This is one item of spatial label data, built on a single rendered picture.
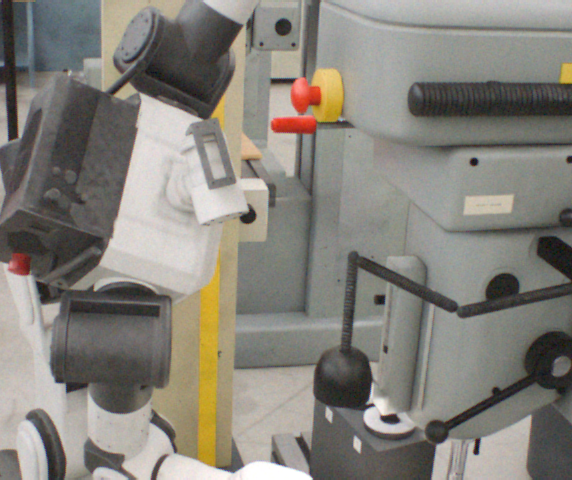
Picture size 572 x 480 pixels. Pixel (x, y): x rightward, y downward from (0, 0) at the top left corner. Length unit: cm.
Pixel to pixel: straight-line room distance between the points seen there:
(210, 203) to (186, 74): 26
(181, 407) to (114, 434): 190
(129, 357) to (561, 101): 60
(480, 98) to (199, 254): 48
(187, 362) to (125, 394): 191
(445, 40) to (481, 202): 19
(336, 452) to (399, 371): 48
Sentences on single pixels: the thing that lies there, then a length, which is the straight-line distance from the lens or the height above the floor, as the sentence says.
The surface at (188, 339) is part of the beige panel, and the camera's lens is 310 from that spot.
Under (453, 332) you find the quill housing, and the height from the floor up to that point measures 149.
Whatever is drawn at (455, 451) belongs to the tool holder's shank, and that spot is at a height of 126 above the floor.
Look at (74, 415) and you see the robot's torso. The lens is 167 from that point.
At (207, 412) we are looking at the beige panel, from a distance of 325.
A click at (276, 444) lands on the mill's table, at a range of 187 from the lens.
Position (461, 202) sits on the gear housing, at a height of 167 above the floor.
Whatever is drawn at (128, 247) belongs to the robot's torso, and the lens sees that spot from 121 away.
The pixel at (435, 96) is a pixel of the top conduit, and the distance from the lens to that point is 93.
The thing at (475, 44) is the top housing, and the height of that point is 184.
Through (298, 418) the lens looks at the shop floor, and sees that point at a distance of 374.
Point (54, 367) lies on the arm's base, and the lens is 119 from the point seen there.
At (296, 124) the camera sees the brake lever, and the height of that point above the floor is 170.
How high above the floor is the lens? 199
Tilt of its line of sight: 22 degrees down
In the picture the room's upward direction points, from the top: 3 degrees clockwise
